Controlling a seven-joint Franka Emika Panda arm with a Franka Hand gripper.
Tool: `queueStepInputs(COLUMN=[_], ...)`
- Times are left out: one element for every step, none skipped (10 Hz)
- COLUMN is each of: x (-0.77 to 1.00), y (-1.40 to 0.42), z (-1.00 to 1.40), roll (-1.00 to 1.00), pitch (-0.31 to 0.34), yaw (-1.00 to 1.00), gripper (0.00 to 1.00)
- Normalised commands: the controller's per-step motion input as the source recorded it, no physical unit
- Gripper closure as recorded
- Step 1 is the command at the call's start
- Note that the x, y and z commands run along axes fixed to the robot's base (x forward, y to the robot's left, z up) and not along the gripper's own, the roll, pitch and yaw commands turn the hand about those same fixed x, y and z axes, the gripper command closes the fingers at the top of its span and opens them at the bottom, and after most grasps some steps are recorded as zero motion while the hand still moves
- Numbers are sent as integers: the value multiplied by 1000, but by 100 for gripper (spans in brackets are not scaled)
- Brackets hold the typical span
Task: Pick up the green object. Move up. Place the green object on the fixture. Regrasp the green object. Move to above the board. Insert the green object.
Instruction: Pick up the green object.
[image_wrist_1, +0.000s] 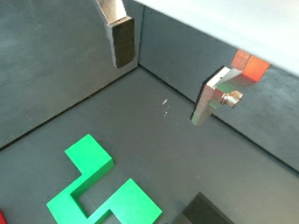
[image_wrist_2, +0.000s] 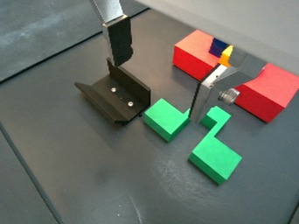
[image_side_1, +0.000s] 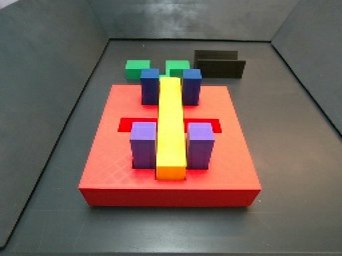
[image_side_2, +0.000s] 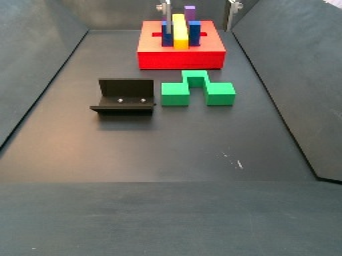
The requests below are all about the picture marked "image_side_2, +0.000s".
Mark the green stepped block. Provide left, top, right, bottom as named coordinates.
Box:
left=160, top=70, right=236, bottom=106

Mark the blue block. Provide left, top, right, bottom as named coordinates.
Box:
left=161, top=21, right=173, bottom=47
left=188, top=21, right=200, bottom=46

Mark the red base board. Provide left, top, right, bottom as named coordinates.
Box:
left=136, top=20, right=225, bottom=70

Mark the purple block right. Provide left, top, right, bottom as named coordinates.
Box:
left=184, top=5, right=196, bottom=21

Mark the black angle fixture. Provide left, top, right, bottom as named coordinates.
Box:
left=89, top=78, right=154, bottom=114

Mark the yellow long block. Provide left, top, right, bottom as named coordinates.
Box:
left=172, top=14, right=188, bottom=50

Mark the blue block left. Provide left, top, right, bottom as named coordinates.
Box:
left=161, top=21, right=173, bottom=47

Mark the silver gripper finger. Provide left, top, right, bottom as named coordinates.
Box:
left=225, top=0, right=243, bottom=31
left=156, top=0, right=172, bottom=34

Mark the blue block right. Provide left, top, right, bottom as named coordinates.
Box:
left=188, top=21, right=200, bottom=46

